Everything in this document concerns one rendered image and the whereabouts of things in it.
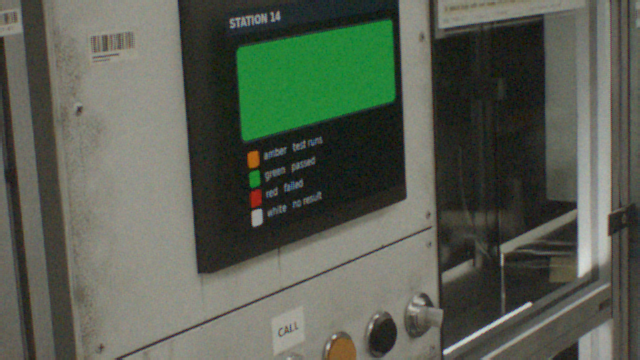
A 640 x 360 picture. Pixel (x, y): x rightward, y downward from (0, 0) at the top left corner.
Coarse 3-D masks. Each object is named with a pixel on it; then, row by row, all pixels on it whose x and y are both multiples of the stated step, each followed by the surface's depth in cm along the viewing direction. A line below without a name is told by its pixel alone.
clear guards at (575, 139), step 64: (448, 0) 117; (512, 0) 127; (576, 0) 138; (448, 64) 118; (512, 64) 128; (576, 64) 139; (448, 128) 119; (512, 128) 129; (576, 128) 140; (448, 192) 120; (512, 192) 130; (576, 192) 142; (448, 256) 121; (512, 256) 131; (576, 256) 143; (448, 320) 122; (512, 320) 133; (576, 320) 144
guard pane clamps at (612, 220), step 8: (624, 208) 151; (632, 208) 153; (608, 216) 148; (616, 216) 150; (624, 216) 151; (632, 216) 154; (608, 224) 149; (616, 224) 150; (624, 224) 152; (632, 224) 154; (608, 232) 149; (616, 232) 150
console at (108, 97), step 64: (64, 0) 80; (128, 0) 85; (192, 0) 88; (256, 0) 93; (64, 64) 81; (128, 64) 85; (192, 64) 89; (64, 128) 81; (128, 128) 86; (192, 128) 90; (64, 192) 83; (128, 192) 86; (192, 192) 91; (384, 192) 108; (64, 256) 85; (128, 256) 87; (192, 256) 92; (256, 256) 97; (320, 256) 104; (384, 256) 111; (64, 320) 87; (128, 320) 87; (192, 320) 92; (256, 320) 98; (320, 320) 105; (384, 320) 110
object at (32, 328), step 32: (0, 0) 78; (0, 64) 79; (0, 96) 79; (0, 128) 79; (0, 160) 79; (32, 160) 81; (0, 192) 79; (32, 192) 81; (0, 224) 79; (32, 224) 81; (0, 256) 79; (32, 256) 81; (0, 288) 80; (32, 288) 82; (0, 320) 80; (32, 320) 82; (0, 352) 80; (32, 352) 83
